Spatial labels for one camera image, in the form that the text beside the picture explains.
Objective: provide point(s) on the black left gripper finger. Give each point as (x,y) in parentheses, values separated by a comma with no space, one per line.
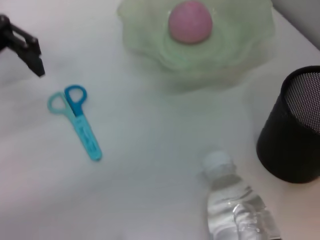
(30,52)

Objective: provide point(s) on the pink peach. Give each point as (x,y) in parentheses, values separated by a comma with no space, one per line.
(190,22)

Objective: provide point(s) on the clear bottle green label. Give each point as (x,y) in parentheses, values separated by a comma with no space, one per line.
(232,200)

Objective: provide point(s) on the blue scissors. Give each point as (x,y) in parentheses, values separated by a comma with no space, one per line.
(87,140)

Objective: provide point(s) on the green glass fruit plate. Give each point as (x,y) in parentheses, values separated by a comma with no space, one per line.
(225,57)

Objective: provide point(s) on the black mesh cup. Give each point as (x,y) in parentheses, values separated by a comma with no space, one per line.
(280,140)

